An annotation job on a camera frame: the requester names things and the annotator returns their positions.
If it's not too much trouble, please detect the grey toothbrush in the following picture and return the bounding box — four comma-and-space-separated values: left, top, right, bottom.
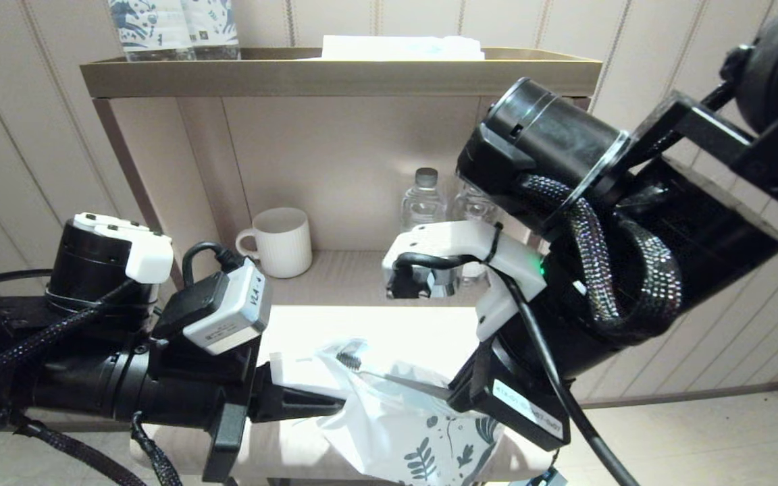
335, 350, 457, 399

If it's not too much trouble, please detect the white floral zip pouch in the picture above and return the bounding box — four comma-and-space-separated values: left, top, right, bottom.
269, 337, 506, 486

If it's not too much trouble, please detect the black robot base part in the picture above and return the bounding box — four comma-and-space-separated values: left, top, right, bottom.
511, 466, 569, 486

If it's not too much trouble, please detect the clear plastic water bottle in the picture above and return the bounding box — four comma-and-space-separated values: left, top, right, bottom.
400, 167, 445, 234
453, 182, 501, 283

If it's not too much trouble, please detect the white ribbed mug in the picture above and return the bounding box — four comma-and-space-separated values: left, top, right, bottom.
236, 207, 313, 279

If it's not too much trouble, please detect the beige wooden shelf cabinet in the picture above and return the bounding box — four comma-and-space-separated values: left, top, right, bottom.
78, 46, 602, 486

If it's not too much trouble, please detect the white blue tissue pack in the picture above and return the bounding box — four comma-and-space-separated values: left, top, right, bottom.
298, 35, 486, 61

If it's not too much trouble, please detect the white blue patterned pouch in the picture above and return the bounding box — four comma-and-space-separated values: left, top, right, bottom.
109, 0, 195, 63
182, 0, 241, 61

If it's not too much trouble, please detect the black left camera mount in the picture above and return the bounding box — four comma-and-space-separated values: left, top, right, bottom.
149, 337, 258, 385

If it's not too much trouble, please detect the black right camera cable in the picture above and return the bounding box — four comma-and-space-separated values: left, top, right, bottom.
392, 251, 640, 486

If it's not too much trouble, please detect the black camera cable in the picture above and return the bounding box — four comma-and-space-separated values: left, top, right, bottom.
182, 241, 244, 284
392, 251, 640, 486

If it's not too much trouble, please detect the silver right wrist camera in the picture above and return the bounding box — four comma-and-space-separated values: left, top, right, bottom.
386, 260, 463, 300

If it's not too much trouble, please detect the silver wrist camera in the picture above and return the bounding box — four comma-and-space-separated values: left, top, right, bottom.
153, 260, 271, 356
386, 260, 463, 300

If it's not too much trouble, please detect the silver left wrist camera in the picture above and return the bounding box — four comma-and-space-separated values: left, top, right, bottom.
153, 260, 271, 356

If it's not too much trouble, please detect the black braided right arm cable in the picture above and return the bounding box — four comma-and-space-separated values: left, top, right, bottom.
517, 174, 683, 342

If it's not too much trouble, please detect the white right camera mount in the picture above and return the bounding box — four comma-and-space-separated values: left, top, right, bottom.
382, 221, 548, 342

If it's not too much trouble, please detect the black left camera cable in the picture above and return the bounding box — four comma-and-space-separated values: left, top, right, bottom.
182, 241, 244, 284

